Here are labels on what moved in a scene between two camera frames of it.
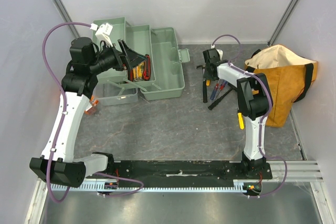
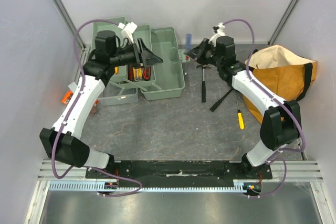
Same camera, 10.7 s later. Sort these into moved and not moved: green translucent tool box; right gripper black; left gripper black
Moved: left gripper black; right gripper black
Not moved: green translucent tool box
